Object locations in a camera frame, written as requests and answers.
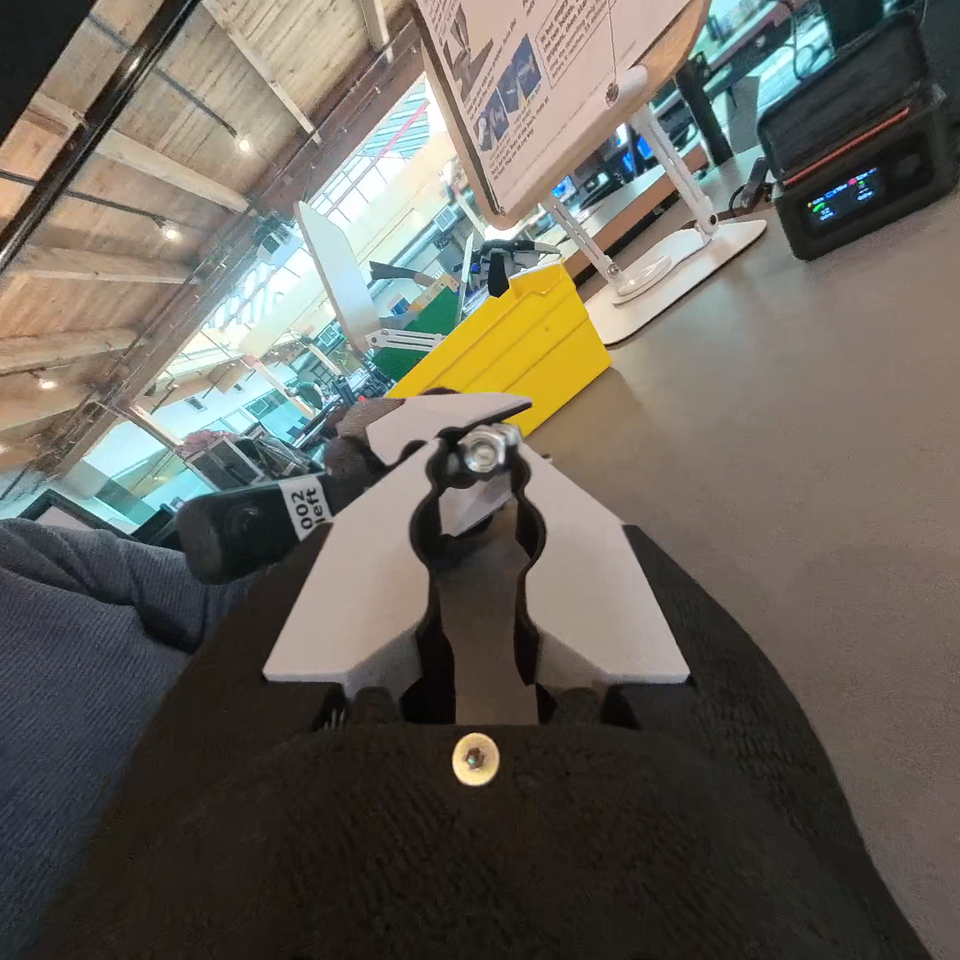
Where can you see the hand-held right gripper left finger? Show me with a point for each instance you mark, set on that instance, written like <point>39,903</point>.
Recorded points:
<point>352,592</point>

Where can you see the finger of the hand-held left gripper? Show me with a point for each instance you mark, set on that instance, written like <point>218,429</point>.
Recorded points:
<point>450,411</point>
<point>472,502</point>

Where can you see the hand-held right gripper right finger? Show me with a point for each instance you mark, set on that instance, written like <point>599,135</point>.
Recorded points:
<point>592,600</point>

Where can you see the steel bolt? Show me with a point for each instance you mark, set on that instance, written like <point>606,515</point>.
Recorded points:
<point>504,435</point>

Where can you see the yellow plastic bin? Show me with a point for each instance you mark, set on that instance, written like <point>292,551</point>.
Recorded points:
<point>517,352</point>

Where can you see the white board on arm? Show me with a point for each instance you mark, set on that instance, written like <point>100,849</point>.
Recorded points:
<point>337,277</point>

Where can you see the green plastic bin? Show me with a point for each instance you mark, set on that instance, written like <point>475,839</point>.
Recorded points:
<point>420,330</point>

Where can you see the person's blue grey sweater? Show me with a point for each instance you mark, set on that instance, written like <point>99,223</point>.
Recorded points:
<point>75,675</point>

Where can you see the wooden instruction board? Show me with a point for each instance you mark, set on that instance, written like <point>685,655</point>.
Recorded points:
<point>570,97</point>

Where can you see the black power station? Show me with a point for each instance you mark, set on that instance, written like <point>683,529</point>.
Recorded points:
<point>847,135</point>

